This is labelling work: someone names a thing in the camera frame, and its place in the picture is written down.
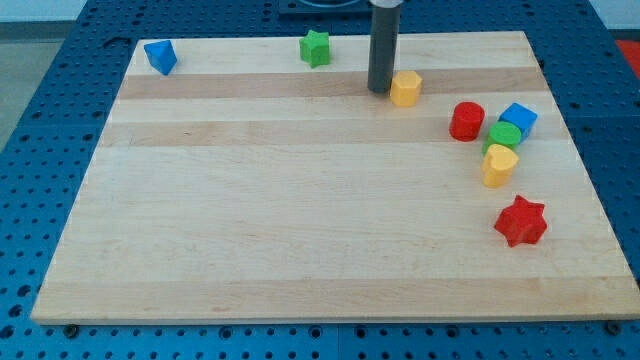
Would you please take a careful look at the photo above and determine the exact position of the yellow hexagon block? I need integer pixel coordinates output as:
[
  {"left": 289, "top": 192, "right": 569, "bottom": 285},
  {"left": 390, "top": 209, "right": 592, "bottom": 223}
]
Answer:
[{"left": 390, "top": 70, "right": 423, "bottom": 107}]

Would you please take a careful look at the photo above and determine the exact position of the light wooden board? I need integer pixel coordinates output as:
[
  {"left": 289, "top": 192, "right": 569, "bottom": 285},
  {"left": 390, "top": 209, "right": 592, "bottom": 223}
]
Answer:
[{"left": 31, "top": 31, "right": 639, "bottom": 325}]

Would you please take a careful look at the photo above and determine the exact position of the green star block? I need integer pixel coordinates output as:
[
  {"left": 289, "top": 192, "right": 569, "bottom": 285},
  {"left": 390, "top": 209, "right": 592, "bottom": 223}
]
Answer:
[{"left": 299, "top": 30, "right": 330, "bottom": 68}]

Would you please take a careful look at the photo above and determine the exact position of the red cylinder block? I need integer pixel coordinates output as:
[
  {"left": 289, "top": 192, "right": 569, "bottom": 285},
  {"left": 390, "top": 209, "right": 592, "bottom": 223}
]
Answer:
[{"left": 449, "top": 102, "right": 485, "bottom": 142}]

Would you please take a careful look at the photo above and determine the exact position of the yellow heart block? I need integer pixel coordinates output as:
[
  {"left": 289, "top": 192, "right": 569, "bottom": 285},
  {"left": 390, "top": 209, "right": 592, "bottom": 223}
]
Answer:
[{"left": 481, "top": 144, "right": 519, "bottom": 188}]

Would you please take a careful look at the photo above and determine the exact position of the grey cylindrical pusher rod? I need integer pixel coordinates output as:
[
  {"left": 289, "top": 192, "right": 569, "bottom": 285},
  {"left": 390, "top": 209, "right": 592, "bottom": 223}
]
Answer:
[{"left": 367, "top": 0, "right": 403, "bottom": 94}]

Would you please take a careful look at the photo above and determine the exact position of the green cylinder block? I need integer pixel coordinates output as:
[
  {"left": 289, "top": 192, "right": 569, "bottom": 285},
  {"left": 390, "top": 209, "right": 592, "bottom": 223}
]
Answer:
[{"left": 482, "top": 121, "right": 522, "bottom": 155}]

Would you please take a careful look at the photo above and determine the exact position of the blue triangle block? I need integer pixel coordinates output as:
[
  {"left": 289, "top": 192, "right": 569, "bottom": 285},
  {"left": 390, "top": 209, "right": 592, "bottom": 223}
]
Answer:
[{"left": 143, "top": 40, "right": 177, "bottom": 76}]

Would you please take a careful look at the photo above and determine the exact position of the red star block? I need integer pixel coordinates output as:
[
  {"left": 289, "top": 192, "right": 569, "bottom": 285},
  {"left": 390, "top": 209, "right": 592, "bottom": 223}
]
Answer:
[{"left": 494, "top": 195, "right": 548, "bottom": 247}]

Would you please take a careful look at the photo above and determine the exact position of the blue cube block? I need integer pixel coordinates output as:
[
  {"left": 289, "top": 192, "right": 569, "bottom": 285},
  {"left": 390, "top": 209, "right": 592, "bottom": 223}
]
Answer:
[{"left": 498, "top": 102, "right": 538, "bottom": 142}]

